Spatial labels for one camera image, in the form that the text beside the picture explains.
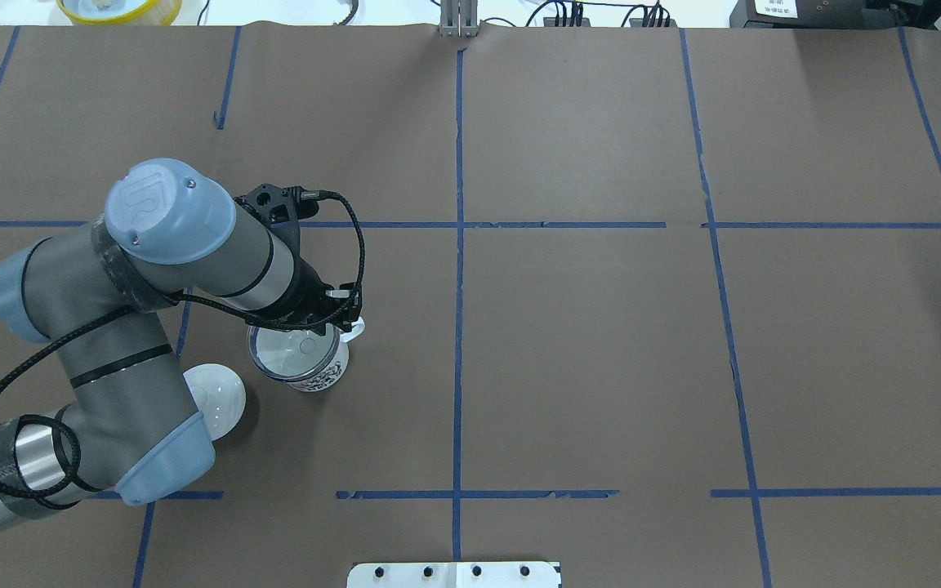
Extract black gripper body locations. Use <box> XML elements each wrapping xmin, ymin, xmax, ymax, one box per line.
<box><xmin>274</xmin><ymin>261</ymin><xmax>361</xmax><ymax>335</ymax></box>

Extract white ceramic lid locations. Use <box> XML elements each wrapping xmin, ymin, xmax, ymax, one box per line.
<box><xmin>183</xmin><ymin>363</ymin><xmax>247</xmax><ymax>442</ymax></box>

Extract clear plastic funnel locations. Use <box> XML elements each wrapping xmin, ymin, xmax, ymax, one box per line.
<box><xmin>247</xmin><ymin>325</ymin><xmax>340</xmax><ymax>390</ymax></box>

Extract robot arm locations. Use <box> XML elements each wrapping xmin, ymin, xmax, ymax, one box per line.
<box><xmin>0</xmin><ymin>158</ymin><xmax>363</xmax><ymax>532</ymax></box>

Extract white enamel mug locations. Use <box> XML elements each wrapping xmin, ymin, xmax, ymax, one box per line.
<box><xmin>274</xmin><ymin>318</ymin><xmax>366</xmax><ymax>392</ymax></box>

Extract yellow tape roll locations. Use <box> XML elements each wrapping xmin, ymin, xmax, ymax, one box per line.
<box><xmin>56</xmin><ymin>1</ymin><xmax>183</xmax><ymax>26</ymax></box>

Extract brown paper table cover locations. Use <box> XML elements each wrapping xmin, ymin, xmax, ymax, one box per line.
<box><xmin>0</xmin><ymin>22</ymin><xmax>941</xmax><ymax>587</ymax></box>

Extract black device with label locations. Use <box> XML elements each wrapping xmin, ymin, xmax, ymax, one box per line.
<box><xmin>728</xmin><ymin>0</ymin><xmax>866</xmax><ymax>30</ymax></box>

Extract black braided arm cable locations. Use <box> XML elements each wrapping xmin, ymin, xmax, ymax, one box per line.
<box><xmin>0</xmin><ymin>189</ymin><xmax>367</xmax><ymax>501</ymax></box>

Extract white camera stand base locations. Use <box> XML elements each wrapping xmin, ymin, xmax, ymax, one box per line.
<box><xmin>346</xmin><ymin>559</ymin><xmax>563</xmax><ymax>587</ymax></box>

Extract aluminium frame post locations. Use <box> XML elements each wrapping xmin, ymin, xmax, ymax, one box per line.
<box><xmin>436</xmin><ymin>0</ymin><xmax>480</xmax><ymax>38</ymax></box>

